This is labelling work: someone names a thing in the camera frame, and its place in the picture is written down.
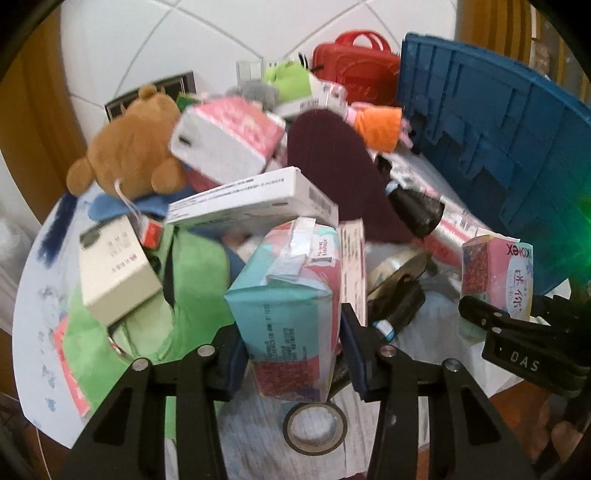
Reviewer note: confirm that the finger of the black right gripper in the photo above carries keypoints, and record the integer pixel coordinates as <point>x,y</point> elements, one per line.
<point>495,320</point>

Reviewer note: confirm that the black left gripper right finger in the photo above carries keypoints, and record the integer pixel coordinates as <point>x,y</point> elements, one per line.
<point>468,437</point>

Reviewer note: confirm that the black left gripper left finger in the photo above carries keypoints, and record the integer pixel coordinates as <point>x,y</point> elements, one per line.
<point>124,439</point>

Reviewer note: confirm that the black garbage bag roll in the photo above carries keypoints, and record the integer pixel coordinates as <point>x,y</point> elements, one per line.
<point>394,305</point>

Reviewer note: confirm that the green cloth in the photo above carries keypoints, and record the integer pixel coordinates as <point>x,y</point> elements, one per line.
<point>195,273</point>

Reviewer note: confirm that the teal pink tissue pack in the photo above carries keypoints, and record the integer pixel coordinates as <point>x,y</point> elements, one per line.
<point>287,305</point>

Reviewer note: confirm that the maroon knit beanie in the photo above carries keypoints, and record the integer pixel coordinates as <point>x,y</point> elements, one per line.
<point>332,155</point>

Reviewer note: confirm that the pink Kotex tissue pack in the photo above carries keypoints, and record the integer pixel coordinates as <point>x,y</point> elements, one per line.
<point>499,271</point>

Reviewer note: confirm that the white floral tablecloth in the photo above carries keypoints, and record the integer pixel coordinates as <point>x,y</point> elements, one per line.
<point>252,441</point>

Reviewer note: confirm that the metal oval tin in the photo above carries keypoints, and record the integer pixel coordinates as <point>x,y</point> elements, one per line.
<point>389,272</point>

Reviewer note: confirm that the black tape roll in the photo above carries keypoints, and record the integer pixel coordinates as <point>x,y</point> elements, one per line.
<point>314,429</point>

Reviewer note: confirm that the red white medicine box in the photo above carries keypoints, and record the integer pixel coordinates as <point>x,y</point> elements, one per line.
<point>354,282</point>

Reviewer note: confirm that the blue plastic storage bin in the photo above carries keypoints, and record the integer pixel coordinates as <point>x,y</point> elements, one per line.
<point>512,144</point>

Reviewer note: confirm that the beige cardboard box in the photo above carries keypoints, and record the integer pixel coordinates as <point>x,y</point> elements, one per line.
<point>115,274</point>

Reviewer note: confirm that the orange pink plush toy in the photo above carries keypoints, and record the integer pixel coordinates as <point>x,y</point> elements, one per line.
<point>382,128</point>

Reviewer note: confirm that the long white medicine box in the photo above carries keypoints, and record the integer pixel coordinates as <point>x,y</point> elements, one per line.
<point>255,204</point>

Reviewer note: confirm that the brown teddy bear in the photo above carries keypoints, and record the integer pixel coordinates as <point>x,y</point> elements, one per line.
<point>130,155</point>

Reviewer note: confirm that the green frog plush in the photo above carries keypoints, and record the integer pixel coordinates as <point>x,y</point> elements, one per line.
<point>291,78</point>

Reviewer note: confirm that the pink white tissue pack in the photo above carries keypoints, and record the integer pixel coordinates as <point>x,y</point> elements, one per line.
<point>227,139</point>

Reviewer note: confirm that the grey plush toy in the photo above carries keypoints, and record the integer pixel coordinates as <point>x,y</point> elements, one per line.
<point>257,91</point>

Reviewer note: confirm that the black gift box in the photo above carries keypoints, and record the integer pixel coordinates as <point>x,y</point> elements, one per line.
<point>173,86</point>

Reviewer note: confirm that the white wall socket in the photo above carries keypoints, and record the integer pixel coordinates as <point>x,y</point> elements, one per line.
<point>247,70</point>

